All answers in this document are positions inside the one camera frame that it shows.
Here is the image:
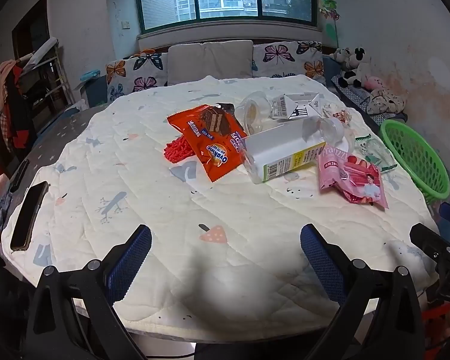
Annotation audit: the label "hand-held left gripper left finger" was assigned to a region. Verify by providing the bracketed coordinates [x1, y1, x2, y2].
[24, 224, 153, 360]

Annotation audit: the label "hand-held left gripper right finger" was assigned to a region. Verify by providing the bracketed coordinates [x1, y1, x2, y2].
[300, 223, 426, 360]

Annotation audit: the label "green plastic basket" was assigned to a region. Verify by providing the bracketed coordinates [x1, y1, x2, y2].
[379, 119, 450, 205]

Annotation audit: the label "pink snack packet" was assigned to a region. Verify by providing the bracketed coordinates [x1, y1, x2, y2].
[317, 147, 389, 210]

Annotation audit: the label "clear green-edged wrapper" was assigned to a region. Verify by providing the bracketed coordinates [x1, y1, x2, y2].
[354, 132, 398, 173]

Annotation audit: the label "white plastic bottle yellow label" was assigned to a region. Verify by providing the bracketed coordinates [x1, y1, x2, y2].
[240, 117, 328, 184]

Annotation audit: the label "red plastic mesh piece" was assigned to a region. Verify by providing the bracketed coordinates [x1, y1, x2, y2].
[162, 133, 196, 164]

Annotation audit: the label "orange wafer snack packet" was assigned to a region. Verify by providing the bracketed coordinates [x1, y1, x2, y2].
[167, 104, 248, 182]

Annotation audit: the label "clear candy wrapper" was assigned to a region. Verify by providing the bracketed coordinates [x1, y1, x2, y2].
[322, 104, 351, 124]

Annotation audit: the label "white milk carton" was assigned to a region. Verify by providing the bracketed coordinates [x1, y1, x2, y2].
[271, 92, 325, 121]

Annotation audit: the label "white quilted printed blanket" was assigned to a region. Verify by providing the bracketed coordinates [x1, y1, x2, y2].
[2, 74, 441, 334]

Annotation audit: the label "black smartphone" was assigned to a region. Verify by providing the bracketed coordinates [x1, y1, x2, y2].
[9, 181, 50, 252]

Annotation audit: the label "spotted beige plush toy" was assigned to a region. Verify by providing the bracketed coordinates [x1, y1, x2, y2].
[367, 88, 407, 115]

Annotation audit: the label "dark remote control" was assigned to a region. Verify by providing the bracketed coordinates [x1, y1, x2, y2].
[8, 159, 30, 192]

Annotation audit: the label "grey starred bedsheet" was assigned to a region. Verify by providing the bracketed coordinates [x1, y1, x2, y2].
[7, 103, 109, 203]

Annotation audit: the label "pink plush toy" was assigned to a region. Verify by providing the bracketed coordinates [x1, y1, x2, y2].
[362, 76, 384, 91]

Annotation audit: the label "black and white plush toy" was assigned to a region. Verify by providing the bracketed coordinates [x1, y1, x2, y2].
[332, 47, 372, 89]

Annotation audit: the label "butterfly print pillow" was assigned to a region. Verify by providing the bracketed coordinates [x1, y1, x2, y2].
[252, 40, 325, 79]
[106, 52, 169, 103]

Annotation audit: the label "red and black hanging clothes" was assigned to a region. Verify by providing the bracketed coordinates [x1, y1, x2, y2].
[0, 60, 36, 151]

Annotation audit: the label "clothes rack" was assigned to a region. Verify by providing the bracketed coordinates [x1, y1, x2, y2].
[13, 37, 76, 121]

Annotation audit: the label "grey pillow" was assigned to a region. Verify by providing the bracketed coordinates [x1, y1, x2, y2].
[167, 40, 254, 86]

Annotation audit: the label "colourful pinwheel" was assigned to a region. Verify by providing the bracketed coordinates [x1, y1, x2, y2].
[318, 0, 340, 21]

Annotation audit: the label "dark wooden door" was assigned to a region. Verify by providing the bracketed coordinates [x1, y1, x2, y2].
[11, 0, 49, 61]

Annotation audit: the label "blue bed frame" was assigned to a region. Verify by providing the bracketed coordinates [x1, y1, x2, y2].
[34, 79, 109, 136]

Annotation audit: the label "green wall sticker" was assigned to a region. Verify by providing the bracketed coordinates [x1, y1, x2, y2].
[324, 22, 340, 46]

